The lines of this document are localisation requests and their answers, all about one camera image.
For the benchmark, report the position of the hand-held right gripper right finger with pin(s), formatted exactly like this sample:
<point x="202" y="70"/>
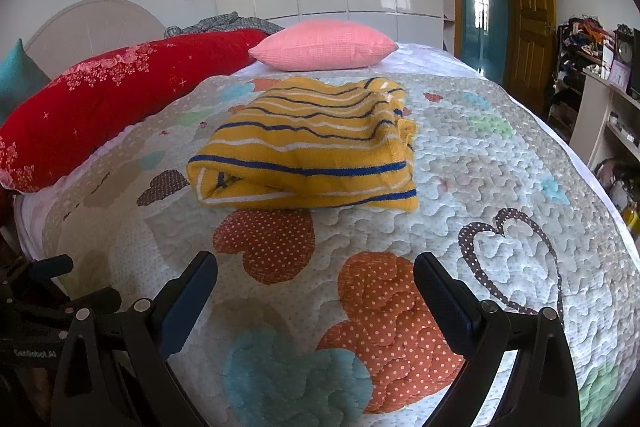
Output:
<point x="444" y="304"/>

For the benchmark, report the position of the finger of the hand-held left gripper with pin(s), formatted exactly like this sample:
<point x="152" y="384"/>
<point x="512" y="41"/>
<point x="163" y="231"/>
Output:
<point x="50" y="268"/>
<point x="97" y="300"/>

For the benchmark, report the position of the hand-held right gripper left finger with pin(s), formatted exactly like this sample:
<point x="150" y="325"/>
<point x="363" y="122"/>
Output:
<point x="187" y="304"/>

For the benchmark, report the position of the yellow striped knit sweater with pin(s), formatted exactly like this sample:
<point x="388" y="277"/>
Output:
<point x="300" y="147"/>

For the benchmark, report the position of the quilted heart print bedspread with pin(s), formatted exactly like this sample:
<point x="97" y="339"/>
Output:
<point x="475" y="167"/>

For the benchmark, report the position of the red floral quilt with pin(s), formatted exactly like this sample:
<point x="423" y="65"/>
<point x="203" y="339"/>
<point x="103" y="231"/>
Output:
<point x="100" y="107"/>

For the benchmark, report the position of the teal pillow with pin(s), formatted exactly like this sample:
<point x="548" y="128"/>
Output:
<point x="20" y="82"/>

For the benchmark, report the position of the yellow bottle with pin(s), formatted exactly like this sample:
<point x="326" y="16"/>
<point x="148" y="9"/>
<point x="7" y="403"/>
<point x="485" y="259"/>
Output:
<point x="632" y="219"/>

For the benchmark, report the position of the white desk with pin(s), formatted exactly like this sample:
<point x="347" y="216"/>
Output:
<point x="595" y="117"/>

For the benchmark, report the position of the white headboard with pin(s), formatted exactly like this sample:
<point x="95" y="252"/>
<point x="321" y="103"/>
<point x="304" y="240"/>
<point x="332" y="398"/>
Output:
<point x="95" y="27"/>

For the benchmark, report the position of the white bed sheet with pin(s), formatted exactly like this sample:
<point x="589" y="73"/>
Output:
<point x="425" y="57"/>

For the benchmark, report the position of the cluttered shoe rack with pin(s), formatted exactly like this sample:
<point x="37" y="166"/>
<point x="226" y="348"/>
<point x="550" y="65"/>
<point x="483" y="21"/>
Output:
<point x="575" y="67"/>

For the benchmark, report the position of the grey plaid cloth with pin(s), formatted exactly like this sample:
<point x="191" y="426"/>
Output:
<point x="225" y="24"/>

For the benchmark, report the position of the pink pillow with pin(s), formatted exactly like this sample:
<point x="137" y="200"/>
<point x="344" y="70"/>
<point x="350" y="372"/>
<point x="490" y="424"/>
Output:
<point x="325" y="44"/>

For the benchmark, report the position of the wooden door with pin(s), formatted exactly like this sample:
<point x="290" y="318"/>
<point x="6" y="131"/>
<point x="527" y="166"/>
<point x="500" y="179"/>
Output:
<point x="532" y="17"/>

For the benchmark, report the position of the black monitor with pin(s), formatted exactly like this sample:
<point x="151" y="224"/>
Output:
<point x="636" y="62"/>

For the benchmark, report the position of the dark ornate table clock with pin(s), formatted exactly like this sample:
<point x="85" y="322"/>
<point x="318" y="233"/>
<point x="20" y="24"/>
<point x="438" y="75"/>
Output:
<point x="625" y="49"/>

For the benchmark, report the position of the small pink frame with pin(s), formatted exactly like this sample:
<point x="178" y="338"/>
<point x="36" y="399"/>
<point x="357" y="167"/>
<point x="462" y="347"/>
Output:
<point x="620" y="73"/>

